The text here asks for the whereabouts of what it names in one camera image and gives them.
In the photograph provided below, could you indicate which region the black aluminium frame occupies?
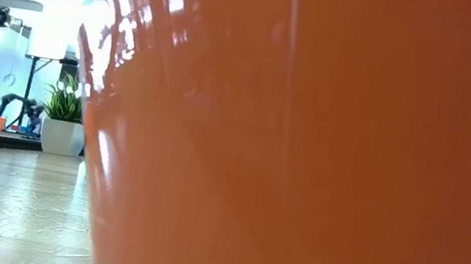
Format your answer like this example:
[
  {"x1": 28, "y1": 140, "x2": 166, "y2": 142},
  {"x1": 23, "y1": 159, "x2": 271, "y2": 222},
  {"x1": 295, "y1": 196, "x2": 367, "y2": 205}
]
[{"x1": 0, "y1": 130, "x2": 46, "y2": 155}]

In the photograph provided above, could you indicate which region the white light panel on stand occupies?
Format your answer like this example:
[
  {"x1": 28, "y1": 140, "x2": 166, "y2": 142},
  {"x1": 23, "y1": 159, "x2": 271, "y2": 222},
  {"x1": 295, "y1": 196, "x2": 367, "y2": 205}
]
[{"x1": 4, "y1": 15, "x2": 74, "y2": 139}]

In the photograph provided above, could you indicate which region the green plant in white pot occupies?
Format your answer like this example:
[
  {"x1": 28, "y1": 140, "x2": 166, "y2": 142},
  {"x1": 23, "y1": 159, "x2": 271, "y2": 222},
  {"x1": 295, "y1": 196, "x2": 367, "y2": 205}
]
[{"x1": 36, "y1": 70, "x2": 96, "y2": 160}]

